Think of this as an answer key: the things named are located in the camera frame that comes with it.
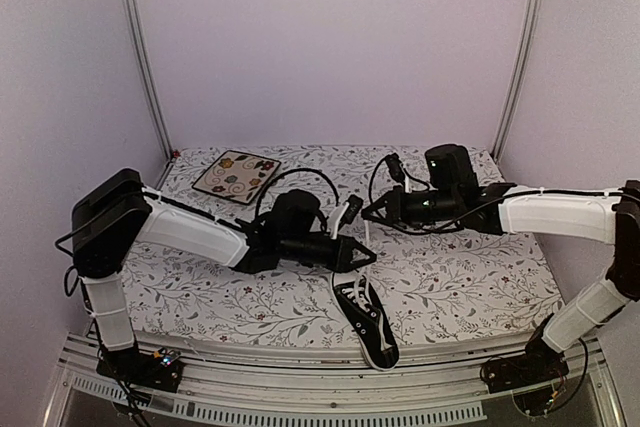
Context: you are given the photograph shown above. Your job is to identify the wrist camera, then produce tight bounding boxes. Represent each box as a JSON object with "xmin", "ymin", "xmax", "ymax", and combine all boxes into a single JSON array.
[
  {"xmin": 327, "ymin": 194, "xmax": 364, "ymax": 240},
  {"xmin": 384, "ymin": 153, "xmax": 413, "ymax": 194}
]

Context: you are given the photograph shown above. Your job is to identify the square floral ceramic plate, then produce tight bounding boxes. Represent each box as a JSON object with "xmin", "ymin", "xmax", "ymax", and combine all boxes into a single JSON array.
[{"xmin": 192, "ymin": 150, "xmax": 281, "ymax": 205}]

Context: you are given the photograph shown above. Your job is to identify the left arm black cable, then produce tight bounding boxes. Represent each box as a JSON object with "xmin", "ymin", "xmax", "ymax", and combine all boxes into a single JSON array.
[{"xmin": 252, "ymin": 167, "xmax": 341, "ymax": 228}]

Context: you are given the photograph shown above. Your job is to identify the floral patterned table mat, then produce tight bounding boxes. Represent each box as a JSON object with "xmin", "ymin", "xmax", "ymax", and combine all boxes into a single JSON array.
[{"xmin": 122, "ymin": 146, "xmax": 562, "ymax": 349}]

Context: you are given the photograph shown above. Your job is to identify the right aluminium frame post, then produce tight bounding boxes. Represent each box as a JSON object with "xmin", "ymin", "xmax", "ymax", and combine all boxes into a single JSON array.
[{"xmin": 491, "ymin": 0, "xmax": 543, "ymax": 164}]

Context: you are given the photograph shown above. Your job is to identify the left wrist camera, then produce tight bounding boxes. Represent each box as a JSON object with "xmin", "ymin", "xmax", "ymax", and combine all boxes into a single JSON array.
[{"xmin": 327, "ymin": 194, "xmax": 364, "ymax": 240}]

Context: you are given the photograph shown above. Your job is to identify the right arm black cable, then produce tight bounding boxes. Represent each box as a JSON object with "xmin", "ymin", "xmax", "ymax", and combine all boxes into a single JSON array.
[{"xmin": 367, "ymin": 154, "xmax": 501, "ymax": 236}]

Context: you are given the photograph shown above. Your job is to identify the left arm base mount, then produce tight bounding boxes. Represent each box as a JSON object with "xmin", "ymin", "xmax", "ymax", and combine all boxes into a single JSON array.
[{"xmin": 96, "ymin": 345, "xmax": 185, "ymax": 393}]

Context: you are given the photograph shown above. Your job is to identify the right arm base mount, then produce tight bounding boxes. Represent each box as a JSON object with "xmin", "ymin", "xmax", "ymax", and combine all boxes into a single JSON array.
[{"xmin": 479, "ymin": 349, "xmax": 589, "ymax": 418}]

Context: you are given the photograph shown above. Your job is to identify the aluminium front rail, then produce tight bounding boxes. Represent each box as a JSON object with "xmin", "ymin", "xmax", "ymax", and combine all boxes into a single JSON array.
[{"xmin": 44, "ymin": 334, "xmax": 621, "ymax": 427}]

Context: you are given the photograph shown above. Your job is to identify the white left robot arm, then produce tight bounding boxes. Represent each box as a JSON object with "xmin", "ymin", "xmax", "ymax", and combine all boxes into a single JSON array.
[{"xmin": 54, "ymin": 168, "xmax": 377, "ymax": 381}]

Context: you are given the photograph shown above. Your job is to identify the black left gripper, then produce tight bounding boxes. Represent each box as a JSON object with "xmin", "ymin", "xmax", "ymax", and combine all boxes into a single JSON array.
[{"xmin": 280, "ymin": 233, "xmax": 377, "ymax": 274}]

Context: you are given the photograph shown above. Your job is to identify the left aluminium frame post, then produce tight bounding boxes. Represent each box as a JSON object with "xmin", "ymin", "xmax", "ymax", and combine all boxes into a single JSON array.
[{"xmin": 122, "ymin": 0, "xmax": 174, "ymax": 162}]

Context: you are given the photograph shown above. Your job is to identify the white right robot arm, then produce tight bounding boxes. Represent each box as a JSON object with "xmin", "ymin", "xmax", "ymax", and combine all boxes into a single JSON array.
[{"xmin": 362, "ymin": 144, "xmax": 639, "ymax": 383}]

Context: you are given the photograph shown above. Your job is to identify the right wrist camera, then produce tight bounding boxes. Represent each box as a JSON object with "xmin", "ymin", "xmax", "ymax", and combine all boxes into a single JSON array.
[{"xmin": 384, "ymin": 153, "xmax": 413, "ymax": 194}]

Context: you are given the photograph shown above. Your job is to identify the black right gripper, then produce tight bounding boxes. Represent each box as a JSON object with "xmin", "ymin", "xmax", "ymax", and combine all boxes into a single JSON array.
[{"xmin": 361, "ymin": 185, "xmax": 460, "ymax": 231}]

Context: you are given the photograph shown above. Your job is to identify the aluminium frame post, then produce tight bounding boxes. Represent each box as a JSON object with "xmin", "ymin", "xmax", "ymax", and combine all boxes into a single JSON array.
[
  {"xmin": 122, "ymin": 0, "xmax": 174, "ymax": 162},
  {"xmin": 491, "ymin": 0, "xmax": 543, "ymax": 164}
]

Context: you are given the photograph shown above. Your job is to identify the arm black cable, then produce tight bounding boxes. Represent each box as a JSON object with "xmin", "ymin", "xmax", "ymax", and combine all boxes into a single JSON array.
[
  {"xmin": 252, "ymin": 167, "xmax": 341, "ymax": 228},
  {"xmin": 367, "ymin": 154, "xmax": 501, "ymax": 236}
]

